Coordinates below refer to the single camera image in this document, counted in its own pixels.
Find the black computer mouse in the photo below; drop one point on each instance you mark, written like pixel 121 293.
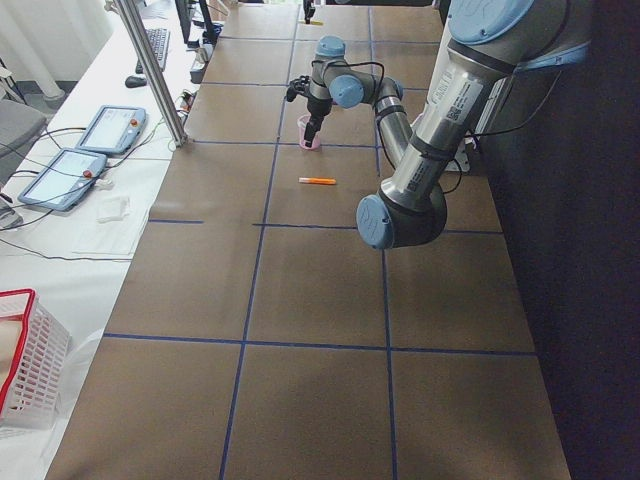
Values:
pixel 133 81

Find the aluminium frame post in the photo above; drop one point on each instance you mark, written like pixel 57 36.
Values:
pixel 133 24

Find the pink mesh pen holder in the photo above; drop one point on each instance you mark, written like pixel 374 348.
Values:
pixel 304 142

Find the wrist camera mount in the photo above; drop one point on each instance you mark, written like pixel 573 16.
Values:
pixel 298 87

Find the white red plastic basket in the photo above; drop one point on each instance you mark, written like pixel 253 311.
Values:
pixel 34 346

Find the orange highlighter pen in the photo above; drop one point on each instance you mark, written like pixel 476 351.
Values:
pixel 317 181

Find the teach pendant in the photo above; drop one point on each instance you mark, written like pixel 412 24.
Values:
pixel 113 130
pixel 64 181

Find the white crumpled tissue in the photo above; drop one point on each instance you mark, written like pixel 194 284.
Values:
pixel 114 208

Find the far teach pendant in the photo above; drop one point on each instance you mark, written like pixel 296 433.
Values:
pixel 113 130

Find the black keyboard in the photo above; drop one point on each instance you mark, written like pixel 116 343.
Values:
pixel 159 42

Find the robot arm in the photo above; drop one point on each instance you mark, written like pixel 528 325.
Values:
pixel 490 40

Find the near teach pendant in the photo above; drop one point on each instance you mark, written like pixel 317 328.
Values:
pixel 64 181

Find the black monitor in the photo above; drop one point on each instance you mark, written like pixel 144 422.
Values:
pixel 185 10

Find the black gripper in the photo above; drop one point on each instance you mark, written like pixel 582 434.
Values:
pixel 309 11
pixel 316 108

